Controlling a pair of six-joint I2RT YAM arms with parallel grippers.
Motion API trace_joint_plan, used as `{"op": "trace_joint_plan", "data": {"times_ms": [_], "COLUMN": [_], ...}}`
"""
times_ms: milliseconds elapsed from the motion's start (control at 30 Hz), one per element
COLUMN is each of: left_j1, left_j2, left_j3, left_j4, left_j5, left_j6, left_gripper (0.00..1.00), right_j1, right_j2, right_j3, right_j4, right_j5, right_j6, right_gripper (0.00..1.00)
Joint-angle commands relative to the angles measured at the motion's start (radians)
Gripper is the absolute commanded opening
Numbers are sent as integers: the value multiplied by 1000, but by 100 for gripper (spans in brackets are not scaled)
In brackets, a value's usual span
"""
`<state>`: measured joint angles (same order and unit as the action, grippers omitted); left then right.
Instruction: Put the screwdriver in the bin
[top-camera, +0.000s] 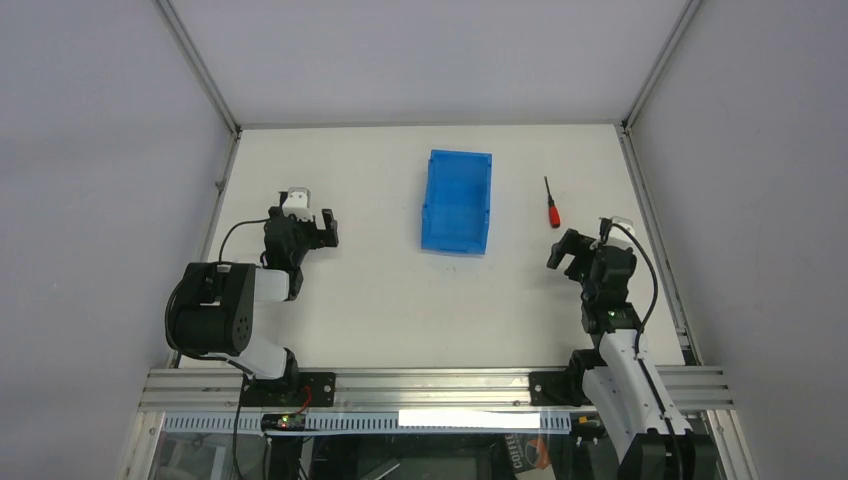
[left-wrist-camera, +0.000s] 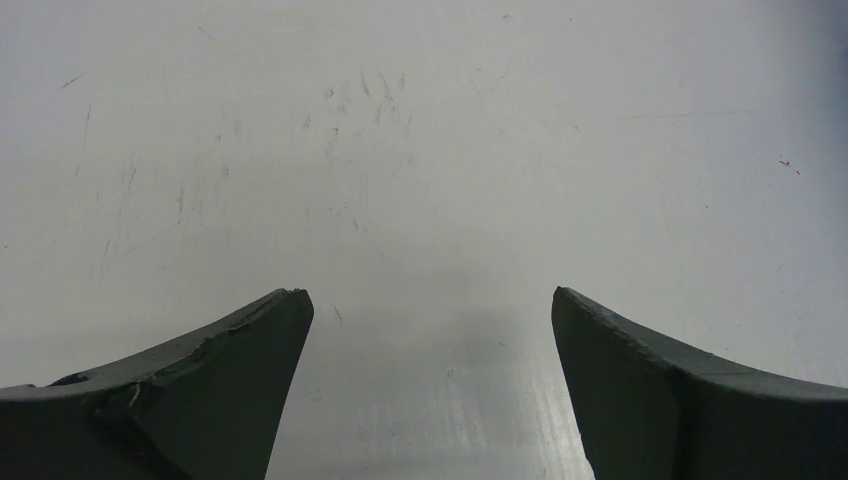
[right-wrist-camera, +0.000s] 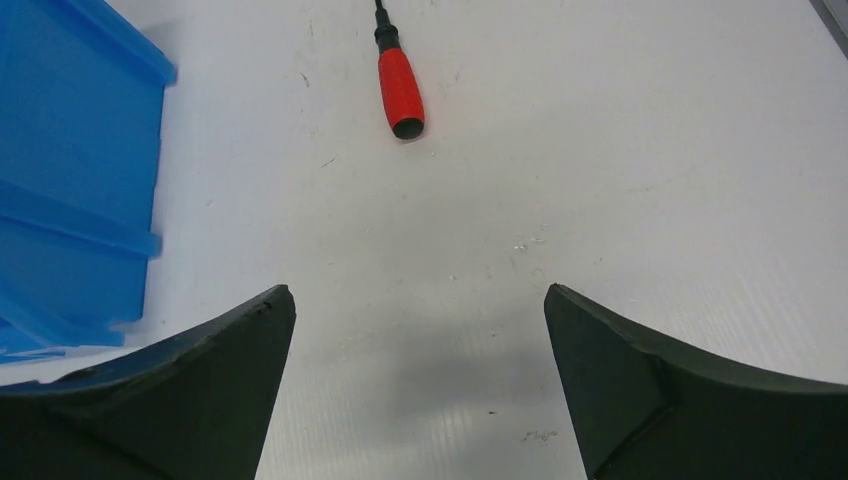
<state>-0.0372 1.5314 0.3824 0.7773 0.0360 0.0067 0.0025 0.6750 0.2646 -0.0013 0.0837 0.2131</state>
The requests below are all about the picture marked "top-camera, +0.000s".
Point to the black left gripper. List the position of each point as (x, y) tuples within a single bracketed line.
[(308, 235)]

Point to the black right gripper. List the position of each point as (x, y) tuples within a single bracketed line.
[(583, 256)]

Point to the red handled screwdriver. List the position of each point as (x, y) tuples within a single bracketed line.
[(553, 213)]

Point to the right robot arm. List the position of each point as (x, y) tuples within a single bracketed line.
[(651, 437)]

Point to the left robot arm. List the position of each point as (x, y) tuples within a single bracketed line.
[(209, 315)]

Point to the blue plastic bin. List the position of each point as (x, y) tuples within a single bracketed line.
[(456, 210)]

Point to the small green circuit board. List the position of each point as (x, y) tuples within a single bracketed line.
[(283, 422)]

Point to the coffee labelled box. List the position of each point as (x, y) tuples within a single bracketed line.
[(527, 452)]

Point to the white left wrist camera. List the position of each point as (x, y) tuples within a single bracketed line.
[(295, 203)]

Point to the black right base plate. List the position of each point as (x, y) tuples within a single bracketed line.
[(556, 388)]

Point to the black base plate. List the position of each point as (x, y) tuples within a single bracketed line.
[(556, 388), (288, 391)]

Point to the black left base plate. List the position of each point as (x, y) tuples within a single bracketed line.
[(288, 391)]

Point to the aluminium front rail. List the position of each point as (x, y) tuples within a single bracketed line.
[(355, 390)]

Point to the white slotted cable duct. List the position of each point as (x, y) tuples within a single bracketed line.
[(405, 421)]

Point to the aluminium left frame post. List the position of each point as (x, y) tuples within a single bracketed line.
[(194, 59)]

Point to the aluminium frame post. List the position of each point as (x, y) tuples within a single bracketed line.
[(194, 59), (670, 45)]

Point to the aluminium right frame post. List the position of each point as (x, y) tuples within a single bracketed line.
[(670, 45)]

